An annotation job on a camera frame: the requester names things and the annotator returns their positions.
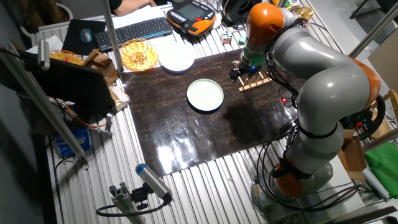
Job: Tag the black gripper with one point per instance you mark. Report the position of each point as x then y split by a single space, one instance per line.
244 70

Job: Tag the pale green round dish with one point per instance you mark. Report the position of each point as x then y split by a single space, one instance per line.
205 95

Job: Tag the person's bare forearm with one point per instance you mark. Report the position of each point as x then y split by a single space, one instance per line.
130 6

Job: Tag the white robot base platform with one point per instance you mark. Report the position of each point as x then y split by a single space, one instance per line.
342 180

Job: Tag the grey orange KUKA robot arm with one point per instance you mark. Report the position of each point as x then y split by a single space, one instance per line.
326 87

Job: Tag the wooden dish rack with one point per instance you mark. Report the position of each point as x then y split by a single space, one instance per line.
254 84

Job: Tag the small amber glass dish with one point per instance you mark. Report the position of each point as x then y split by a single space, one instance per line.
304 13

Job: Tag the Rubik's cube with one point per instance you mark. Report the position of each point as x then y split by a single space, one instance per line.
226 37

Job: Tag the white egg shaped object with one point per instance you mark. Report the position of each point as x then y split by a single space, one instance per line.
217 21

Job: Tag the white round plate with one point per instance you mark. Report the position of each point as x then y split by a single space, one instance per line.
176 57

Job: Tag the black filament spool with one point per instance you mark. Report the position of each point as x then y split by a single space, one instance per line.
237 11

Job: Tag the dark marble pattern mat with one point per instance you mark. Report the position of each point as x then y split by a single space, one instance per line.
174 124

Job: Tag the black orange teach pendant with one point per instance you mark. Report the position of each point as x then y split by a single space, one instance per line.
189 15

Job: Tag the yellow green button box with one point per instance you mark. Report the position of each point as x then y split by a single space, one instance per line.
286 3

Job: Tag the amber glass ribbed bowl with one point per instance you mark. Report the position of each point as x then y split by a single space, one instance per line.
139 56

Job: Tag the black computer keyboard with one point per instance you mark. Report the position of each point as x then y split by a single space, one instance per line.
133 32

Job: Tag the white yellow packet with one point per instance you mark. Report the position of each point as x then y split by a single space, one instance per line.
119 96

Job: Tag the brown cardboard box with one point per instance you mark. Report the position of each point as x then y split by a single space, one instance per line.
353 155

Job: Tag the black racing steering wheel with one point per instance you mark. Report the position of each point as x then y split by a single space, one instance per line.
377 121

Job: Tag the black office chair base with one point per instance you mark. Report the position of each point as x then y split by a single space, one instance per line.
367 7

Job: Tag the beige board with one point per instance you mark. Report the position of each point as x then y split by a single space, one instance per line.
385 62

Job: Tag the grey blue computer mouse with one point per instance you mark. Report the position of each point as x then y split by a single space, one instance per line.
86 35

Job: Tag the wooden chair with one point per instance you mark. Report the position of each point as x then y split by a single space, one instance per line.
392 99

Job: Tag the black laptop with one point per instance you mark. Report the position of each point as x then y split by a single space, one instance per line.
74 84

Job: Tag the black mouse pad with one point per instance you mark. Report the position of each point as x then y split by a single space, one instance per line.
72 39

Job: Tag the orange wicker basket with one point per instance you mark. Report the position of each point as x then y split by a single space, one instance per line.
65 57

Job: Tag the green cloth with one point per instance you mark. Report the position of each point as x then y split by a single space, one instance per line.
384 168

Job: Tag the blue tissue pack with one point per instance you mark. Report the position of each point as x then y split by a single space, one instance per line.
73 143

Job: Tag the white paper roll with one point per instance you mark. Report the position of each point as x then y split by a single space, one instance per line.
376 185

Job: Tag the white paper sheet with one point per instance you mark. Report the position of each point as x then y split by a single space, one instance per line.
54 42

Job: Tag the white round chair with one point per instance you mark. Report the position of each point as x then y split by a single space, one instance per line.
46 28

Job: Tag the silver vertical post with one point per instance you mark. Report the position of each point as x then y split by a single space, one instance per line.
281 3

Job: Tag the aluminium frame post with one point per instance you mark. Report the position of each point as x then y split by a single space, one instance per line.
112 37

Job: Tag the silver camera with blue cap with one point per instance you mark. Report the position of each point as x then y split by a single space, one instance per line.
152 180

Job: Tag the slanted silver frame pole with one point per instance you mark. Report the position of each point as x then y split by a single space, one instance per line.
373 31

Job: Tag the grey aluminium profile bracket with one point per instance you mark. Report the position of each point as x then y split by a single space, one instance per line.
124 202

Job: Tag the silver camera on beam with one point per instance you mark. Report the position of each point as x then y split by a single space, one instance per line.
43 54

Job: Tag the slanted aluminium frame beam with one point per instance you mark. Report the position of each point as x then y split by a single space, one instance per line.
40 99

